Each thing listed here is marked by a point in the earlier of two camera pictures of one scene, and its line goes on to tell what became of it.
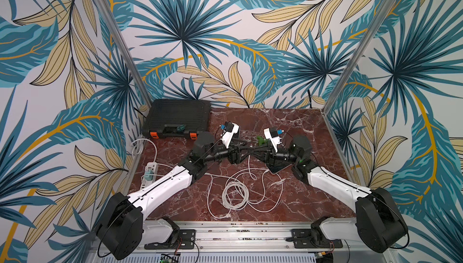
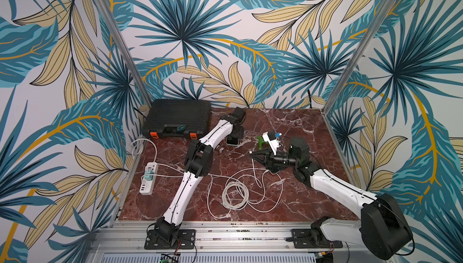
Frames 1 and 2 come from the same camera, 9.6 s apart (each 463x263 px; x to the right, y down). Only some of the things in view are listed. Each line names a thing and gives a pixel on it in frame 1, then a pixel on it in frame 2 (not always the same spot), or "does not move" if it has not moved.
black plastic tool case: x=177 y=119 does not move
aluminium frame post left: x=144 y=95 does not move
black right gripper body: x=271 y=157 does not move
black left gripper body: x=231 y=156 -> x=239 y=133
